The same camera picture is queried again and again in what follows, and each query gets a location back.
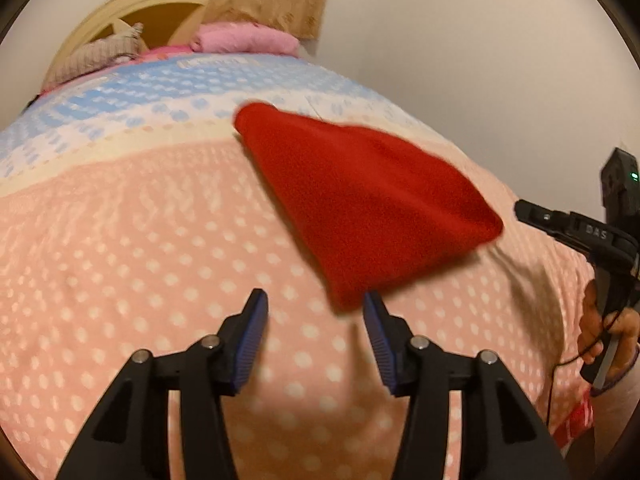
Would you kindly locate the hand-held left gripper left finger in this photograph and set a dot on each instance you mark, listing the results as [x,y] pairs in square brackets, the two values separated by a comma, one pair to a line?
[252,342]

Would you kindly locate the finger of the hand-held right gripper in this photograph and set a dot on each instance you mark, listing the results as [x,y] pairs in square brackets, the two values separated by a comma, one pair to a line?
[542,217]

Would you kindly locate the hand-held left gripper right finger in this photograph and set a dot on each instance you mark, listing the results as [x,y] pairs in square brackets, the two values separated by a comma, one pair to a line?
[377,342]

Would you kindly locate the red knitted sweater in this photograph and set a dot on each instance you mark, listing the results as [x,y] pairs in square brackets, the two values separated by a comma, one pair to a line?
[370,200]

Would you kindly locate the person's right forearm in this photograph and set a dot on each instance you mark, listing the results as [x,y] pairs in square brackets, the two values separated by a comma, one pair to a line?
[620,410]

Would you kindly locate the person's right hand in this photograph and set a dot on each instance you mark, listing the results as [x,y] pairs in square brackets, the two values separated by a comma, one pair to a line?
[590,330]

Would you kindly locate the polka-dot pastel bed blanket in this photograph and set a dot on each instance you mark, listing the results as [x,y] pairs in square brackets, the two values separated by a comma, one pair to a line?
[125,260]

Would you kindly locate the red patterned cloth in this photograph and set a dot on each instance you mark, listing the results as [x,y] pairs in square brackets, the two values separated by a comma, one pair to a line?
[577,422]

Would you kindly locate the pink bed sheet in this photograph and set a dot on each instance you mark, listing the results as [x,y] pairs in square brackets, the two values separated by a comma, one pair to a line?
[165,52]

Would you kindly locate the pink pillow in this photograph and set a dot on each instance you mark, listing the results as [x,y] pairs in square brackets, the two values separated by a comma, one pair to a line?
[240,39]

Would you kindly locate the striped pillow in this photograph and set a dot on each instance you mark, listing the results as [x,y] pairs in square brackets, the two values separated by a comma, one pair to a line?
[90,57]

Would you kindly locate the cream wooden headboard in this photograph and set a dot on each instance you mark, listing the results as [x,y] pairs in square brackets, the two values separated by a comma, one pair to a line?
[100,15]

